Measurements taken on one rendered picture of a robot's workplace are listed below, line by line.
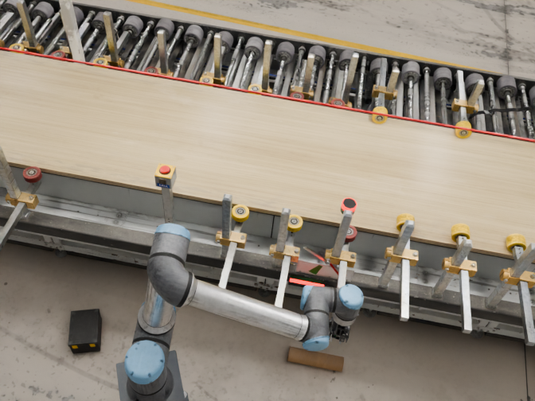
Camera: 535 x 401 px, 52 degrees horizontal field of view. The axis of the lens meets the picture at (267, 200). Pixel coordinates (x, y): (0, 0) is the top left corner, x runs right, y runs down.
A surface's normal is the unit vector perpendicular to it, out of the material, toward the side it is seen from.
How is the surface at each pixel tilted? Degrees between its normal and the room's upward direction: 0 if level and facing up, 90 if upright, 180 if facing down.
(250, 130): 0
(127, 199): 90
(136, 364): 5
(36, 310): 0
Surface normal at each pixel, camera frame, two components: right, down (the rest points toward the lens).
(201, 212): -0.18, 0.76
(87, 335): 0.07, -0.63
